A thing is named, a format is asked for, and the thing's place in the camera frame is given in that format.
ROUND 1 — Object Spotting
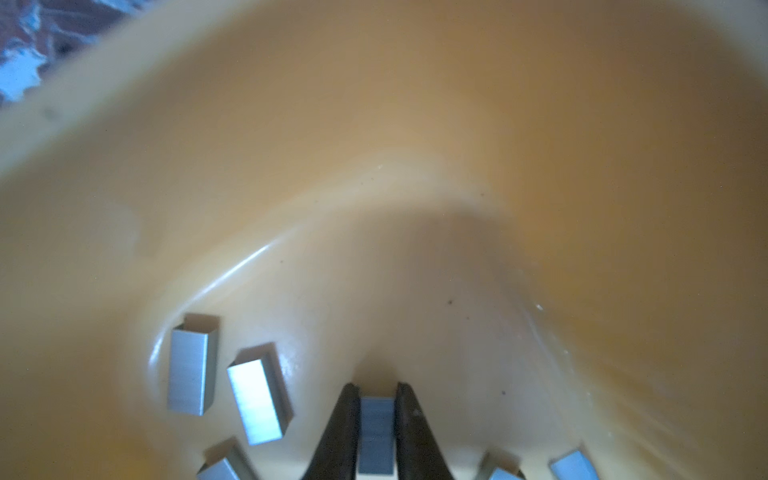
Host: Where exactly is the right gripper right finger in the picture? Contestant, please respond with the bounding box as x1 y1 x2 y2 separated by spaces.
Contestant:
394 382 454 480

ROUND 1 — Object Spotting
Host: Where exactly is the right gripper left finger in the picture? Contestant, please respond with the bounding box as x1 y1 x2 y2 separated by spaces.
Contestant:
302 383 361 480

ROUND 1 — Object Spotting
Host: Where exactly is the staple strip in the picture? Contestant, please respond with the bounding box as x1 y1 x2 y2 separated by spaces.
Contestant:
196 437 259 480
549 449 599 480
167 313 221 416
227 342 293 446
357 397 395 476

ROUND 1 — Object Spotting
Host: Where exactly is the yellow plastic tray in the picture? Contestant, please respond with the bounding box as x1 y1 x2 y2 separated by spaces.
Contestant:
1 1 767 479

